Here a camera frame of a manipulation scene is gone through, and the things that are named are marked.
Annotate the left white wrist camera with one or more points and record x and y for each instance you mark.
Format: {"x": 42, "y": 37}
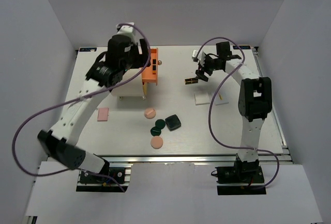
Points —
{"x": 126, "y": 30}

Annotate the orange top drawer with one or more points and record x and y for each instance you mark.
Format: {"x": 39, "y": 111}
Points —
{"x": 147, "y": 75}

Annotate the pink rectangular palette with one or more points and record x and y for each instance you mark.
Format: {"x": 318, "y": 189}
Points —
{"x": 103, "y": 114}

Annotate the white square compact left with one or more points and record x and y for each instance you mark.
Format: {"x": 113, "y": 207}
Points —
{"x": 201, "y": 98}

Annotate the dark green puff upper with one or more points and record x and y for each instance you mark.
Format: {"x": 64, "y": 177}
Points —
{"x": 160, "y": 123}

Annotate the blue label sticker left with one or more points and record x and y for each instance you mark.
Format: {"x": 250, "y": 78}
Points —
{"x": 88, "y": 49}

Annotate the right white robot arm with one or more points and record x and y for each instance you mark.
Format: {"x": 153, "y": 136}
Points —
{"x": 254, "y": 105}

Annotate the dark green puff with label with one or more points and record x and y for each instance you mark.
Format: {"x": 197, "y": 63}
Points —
{"x": 155, "y": 131}

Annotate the pink puff with strap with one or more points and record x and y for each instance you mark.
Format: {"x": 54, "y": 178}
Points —
{"x": 150, "y": 113}

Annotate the black gold lipstick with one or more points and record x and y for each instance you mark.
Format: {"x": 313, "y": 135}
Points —
{"x": 191, "y": 81}
{"x": 154, "y": 66}

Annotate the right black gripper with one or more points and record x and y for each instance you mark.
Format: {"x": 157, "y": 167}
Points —
{"x": 200, "y": 72}

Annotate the white square compact with gold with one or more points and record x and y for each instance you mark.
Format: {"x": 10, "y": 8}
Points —
{"x": 220, "y": 99}

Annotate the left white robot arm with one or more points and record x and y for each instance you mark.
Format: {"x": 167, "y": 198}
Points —
{"x": 60, "y": 142}

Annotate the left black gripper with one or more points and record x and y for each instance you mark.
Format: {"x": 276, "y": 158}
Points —
{"x": 141, "y": 58}

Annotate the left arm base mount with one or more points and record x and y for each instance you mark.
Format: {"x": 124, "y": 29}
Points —
{"x": 116, "y": 180}

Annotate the cream round drawer organizer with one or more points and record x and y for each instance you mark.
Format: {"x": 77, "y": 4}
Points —
{"x": 134, "y": 88}

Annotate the black square compact case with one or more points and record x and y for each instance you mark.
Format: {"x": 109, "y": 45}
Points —
{"x": 172, "y": 122}

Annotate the plain pink round puff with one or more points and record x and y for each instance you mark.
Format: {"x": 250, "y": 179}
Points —
{"x": 156, "y": 142}

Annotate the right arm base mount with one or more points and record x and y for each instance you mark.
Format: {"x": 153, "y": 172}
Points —
{"x": 241, "y": 179}

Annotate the blue label sticker right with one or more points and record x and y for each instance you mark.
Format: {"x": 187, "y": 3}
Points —
{"x": 243, "y": 47}

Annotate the blue label sticker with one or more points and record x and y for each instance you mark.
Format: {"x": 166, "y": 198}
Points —
{"x": 88, "y": 49}
{"x": 243, "y": 47}

